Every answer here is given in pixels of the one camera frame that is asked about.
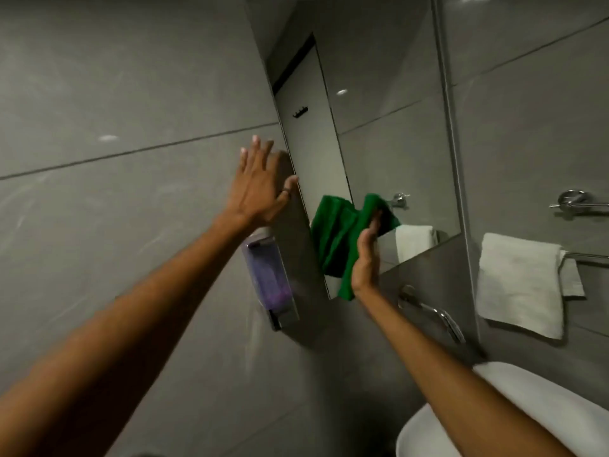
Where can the person's right forearm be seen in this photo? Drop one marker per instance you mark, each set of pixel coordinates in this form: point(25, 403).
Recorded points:
point(442, 371)

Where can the person's left forearm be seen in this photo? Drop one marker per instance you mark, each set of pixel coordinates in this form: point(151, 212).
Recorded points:
point(109, 337)

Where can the white hanging towel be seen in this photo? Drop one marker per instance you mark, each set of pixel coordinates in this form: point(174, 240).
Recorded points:
point(516, 285)

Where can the person's right fingers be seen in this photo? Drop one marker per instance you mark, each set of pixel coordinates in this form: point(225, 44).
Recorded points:
point(371, 233)

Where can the chrome towel bar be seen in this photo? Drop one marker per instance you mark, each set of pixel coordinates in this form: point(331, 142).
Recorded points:
point(587, 256)

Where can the wall mirror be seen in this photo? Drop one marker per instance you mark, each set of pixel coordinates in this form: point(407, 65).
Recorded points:
point(376, 114)

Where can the person's right hand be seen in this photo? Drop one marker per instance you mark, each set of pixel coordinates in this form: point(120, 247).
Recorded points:
point(364, 261)

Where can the green cleaning cloth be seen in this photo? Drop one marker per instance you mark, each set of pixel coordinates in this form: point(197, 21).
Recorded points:
point(335, 237)

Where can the person's left hand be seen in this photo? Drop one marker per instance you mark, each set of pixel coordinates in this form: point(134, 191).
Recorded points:
point(254, 187)

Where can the chrome wall faucet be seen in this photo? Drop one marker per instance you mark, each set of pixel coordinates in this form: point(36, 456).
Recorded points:
point(430, 311)

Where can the person's left thumb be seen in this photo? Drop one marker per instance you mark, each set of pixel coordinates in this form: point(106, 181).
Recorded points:
point(287, 190)

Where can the chrome wall hook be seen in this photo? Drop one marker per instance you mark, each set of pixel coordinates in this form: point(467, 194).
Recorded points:
point(575, 199)

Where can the clear wall soap dispenser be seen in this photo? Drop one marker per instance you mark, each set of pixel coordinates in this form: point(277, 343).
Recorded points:
point(267, 276)

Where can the white sink basin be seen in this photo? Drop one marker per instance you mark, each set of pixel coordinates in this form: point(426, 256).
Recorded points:
point(542, 399)

